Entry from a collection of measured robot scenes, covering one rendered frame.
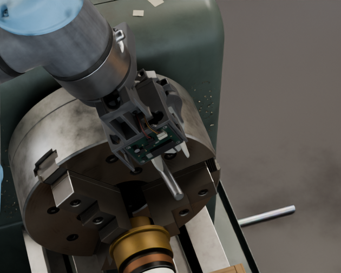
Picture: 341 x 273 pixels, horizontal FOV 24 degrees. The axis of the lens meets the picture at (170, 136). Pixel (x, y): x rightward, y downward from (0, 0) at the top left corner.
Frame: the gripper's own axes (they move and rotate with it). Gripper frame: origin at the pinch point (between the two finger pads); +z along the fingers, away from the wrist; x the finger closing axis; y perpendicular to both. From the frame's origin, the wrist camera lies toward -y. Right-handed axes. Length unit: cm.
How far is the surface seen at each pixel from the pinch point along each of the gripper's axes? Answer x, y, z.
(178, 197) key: -1.1, 9.3, -2.8
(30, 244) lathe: -38, -20, 35
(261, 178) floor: -6, -71, 145
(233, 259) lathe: -13, -20, 81
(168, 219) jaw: -8.8, -2.0, 20.1
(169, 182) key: -1.4, 7.0, -2.8
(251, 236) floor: -16, -52, 140
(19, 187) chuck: -25.9, -13.1, 10.5
